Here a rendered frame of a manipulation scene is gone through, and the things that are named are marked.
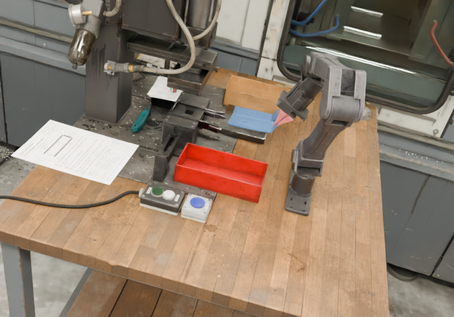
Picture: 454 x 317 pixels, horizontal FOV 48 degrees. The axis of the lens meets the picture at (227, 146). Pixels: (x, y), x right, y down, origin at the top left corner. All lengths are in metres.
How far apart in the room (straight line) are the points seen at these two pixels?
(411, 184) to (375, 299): 1.12
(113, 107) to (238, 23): 0.74
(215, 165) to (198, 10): 0.45
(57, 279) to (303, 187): 1.29
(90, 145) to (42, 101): 1.16
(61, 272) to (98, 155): 0.98
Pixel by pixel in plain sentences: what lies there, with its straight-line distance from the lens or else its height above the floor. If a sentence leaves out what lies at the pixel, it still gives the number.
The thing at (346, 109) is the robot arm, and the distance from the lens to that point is 1.24.
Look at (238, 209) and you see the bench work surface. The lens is 1.42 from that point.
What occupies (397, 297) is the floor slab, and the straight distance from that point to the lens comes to 2.67.
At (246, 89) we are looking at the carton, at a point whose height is 0.93.
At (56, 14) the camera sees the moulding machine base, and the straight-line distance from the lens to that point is 2.47.
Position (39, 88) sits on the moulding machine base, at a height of 0.49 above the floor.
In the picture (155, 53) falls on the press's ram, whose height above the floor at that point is 1.17.
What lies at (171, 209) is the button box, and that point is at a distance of 1.36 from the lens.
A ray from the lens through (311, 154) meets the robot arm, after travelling 1.41.
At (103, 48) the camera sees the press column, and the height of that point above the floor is 1.16.
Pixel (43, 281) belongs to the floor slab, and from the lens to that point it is 2.40.
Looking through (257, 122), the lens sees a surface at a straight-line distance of 1.61.
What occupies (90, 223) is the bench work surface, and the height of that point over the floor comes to 0.90.
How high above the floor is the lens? 1.83
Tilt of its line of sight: 34 degrees down
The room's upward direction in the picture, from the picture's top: 11 degrees clockwise
